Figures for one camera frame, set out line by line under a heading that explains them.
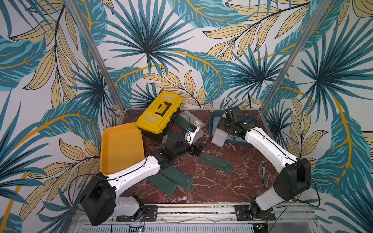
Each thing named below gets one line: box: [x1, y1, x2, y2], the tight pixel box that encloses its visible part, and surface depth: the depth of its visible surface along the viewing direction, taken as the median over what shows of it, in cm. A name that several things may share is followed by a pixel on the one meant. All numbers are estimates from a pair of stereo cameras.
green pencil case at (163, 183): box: [147, 172, 178, 197], surface depth 83 cm
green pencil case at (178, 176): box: [160, 166, 194, 190], surface depth 86 cm
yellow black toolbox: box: [135, 90, 183, 141], surface depth 95 cm
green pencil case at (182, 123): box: [174, 116, 190, 131], surface depth 112 cm
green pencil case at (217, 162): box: [201, 152, 234, 174], surface depth 92 cm
